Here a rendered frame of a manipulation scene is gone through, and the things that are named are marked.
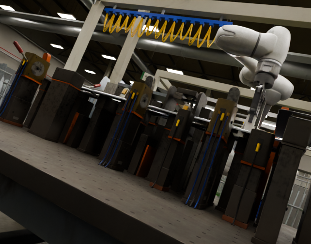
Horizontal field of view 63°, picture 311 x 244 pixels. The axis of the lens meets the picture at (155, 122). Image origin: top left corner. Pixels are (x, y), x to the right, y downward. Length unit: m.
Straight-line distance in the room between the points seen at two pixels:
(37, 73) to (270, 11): 3.61
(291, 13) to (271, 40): 3.25
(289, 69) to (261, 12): 8.99
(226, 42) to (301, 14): 3.30
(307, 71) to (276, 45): 12.13
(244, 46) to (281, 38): 0.14
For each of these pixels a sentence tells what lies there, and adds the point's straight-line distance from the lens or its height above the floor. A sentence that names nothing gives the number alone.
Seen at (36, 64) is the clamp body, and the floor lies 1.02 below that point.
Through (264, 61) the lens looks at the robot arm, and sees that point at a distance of 1.12.
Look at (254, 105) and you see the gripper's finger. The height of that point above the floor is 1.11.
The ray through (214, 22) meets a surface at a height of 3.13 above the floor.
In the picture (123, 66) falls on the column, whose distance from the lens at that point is 9.37.
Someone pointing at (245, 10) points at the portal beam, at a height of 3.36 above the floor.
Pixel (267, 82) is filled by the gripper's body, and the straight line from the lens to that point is 1.09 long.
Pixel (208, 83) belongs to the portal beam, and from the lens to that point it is 7.71.
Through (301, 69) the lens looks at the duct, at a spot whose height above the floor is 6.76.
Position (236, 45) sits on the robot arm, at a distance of 1.12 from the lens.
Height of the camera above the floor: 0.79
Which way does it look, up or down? 8 degrees up
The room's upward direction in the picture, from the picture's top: 21 degrees clockwise
